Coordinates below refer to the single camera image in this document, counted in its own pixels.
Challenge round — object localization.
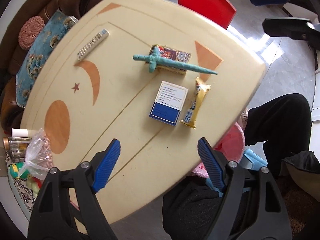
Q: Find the yellow snack wrapper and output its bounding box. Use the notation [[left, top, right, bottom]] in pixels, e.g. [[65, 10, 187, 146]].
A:
[[181, 77, 211, 129]]

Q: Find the red plastic chair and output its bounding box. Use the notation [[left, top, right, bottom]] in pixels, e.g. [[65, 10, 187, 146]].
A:
[[178, 0, 236, 29]]

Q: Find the green clay sword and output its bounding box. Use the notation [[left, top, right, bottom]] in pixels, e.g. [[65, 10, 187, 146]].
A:
[[132, 47, 218, 75]]

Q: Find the patterned side cloth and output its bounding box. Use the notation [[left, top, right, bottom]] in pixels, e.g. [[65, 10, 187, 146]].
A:
[[4, 151, 36, 220]]

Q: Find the pink round cushion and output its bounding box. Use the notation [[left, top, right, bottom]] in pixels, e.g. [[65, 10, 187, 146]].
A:
[[18, 16, 45, 50]]

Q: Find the white remote control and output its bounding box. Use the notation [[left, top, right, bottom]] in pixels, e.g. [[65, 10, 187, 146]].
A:
[[77, 28, 110, 62]]

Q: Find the blue floral blanket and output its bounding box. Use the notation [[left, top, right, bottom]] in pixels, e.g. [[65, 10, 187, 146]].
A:
[[15, 10, 78, 108]]

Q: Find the poker card box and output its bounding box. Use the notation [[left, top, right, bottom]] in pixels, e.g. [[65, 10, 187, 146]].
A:
[[149, 44, 191, 75]]

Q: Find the plastic bag of peanuts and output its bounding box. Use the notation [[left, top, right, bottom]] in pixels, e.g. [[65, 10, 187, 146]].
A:
[[18, 128, 53, 180]]

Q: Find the pink lined trash bin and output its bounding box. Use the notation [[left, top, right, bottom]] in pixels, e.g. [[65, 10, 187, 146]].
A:
[[191, 122, 246, 178]]

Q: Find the light blue plastic stool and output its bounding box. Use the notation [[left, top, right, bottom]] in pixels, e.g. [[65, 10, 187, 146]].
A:
[[206, 148, 267, 197]]

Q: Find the person black trouser leg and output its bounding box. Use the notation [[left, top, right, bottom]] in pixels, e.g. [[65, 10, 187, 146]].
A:
[[162, 93, 319, 239]]

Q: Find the green bottle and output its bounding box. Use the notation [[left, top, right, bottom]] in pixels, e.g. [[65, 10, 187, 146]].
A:
[[9, 162, 31, 179]]

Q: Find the glass jar with gold lid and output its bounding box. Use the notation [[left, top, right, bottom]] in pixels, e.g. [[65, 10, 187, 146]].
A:
[[3, 137, 31, 159]]

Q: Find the cream coffee table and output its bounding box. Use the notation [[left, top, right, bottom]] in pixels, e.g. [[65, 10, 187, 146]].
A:
[[21, 0, 266, 223]]

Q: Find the blue white medicine box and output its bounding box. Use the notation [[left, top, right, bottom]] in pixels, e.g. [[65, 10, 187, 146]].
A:
[[149, 81, 188, 126]]

